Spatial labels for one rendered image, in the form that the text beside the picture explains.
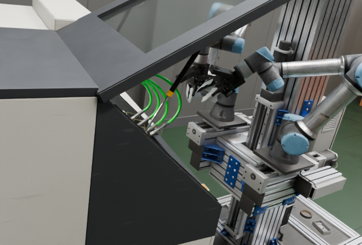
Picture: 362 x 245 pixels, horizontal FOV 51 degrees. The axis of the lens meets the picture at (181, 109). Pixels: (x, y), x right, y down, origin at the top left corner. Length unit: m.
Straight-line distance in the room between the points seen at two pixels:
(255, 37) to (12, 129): 3.98
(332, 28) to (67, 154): 1.46
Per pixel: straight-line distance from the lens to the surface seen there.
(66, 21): 1.79
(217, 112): 2.22
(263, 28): 4.88
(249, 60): 1.66
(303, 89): 2.10
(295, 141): 1.75
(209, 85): 1.71
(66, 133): 1.18
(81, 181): 1.28
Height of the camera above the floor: 1.90
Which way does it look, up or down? 22 degrees down
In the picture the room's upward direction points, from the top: 10 degrees clockwise
